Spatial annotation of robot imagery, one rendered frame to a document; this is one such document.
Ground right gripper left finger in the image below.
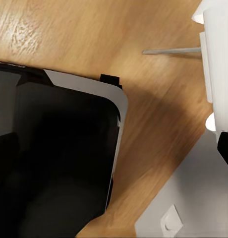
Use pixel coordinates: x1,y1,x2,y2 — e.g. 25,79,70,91
0,132,21,183

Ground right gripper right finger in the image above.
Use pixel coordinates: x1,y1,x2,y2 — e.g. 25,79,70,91
217,132,228,165

